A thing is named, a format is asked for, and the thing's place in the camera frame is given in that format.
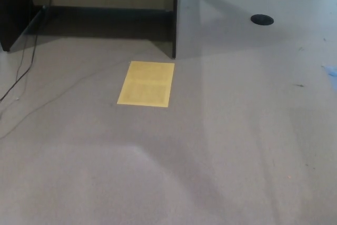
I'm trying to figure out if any yellow paper sheet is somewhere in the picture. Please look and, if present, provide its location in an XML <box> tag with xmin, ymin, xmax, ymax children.
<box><xmin>116</xmin><ymin>61</ymin><xmax>175</xmax><ymax>108</ymax></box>

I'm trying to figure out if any blue cloth scrap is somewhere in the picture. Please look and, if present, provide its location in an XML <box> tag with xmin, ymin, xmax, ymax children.
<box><xmin>320</xmin><ymin>64</ymin><xmax>337</xmax><ymax>78</ymax></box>

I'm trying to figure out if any thin grey cable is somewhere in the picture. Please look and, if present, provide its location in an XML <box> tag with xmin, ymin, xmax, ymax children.
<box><xmin>0</xmin><ymin>62</ymin><xmax>130</xmax><ymax>139</ymax></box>

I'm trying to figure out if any black round cable grommet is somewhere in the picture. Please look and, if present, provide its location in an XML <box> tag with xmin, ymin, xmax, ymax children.
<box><xmin>250</xmin><ymin>14</ymin><xmax>274</xmax><ymax>25</ymax></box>

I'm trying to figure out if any thick black cable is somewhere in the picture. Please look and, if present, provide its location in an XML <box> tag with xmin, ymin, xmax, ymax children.
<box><xmin>0</xmin><ymin>0</ymin><xmax>56</xmax><ymax>102</ymax></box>

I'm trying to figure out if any thin dark cable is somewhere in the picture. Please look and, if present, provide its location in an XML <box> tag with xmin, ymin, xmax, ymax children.
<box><xmin>15</xmin><ymin>43</ymin><xmax>26</xmax><ymax>82</ymax></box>

